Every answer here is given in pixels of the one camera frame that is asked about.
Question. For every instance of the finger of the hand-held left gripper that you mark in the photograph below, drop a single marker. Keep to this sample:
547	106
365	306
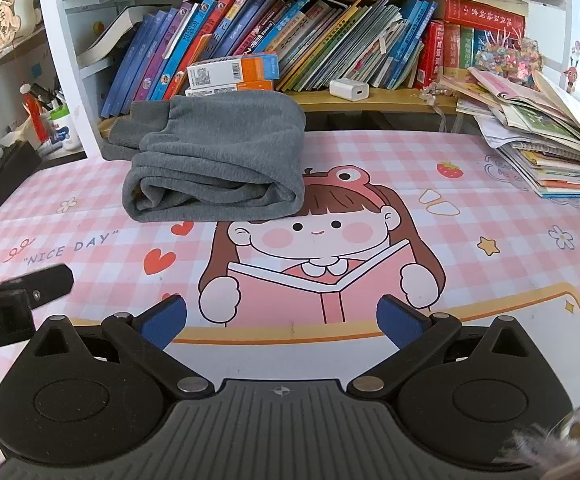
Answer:
52	282

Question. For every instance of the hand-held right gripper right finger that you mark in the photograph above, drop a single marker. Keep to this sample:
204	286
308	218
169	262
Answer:
395	322

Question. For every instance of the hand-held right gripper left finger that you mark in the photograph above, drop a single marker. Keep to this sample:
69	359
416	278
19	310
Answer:
162	322

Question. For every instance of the grey sweatshirt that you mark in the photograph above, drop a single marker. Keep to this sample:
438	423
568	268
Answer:
220	160

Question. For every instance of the pink checked cartoon desk mat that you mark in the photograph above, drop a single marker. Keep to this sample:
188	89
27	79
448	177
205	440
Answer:
95	200

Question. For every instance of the black box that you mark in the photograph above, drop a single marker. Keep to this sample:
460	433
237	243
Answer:
5	180

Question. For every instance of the white labelled bottle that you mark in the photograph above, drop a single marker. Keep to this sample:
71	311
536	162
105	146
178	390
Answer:
64	130

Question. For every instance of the pen holder with pens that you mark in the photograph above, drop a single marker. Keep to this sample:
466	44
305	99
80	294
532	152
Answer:
37	110

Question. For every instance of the grey fluffy charm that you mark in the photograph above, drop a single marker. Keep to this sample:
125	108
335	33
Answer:
577	430

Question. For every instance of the white wooden bookshelf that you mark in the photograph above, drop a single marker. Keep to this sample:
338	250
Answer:
57	60

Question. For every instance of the beaded hair accessory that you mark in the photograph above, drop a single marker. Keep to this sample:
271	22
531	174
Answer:
437	92

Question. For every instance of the white charger plug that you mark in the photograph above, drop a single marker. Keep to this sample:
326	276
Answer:
349	90

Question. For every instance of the orange white carton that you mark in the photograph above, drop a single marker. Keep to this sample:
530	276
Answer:
220	89
235	70

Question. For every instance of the stack of booklets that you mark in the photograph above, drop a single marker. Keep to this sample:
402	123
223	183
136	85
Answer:
540	125

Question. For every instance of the glittery sequin ornament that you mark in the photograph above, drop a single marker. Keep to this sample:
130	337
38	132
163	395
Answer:
507	57

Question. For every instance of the row of colourful books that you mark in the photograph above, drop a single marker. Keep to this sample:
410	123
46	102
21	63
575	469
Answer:
320	35

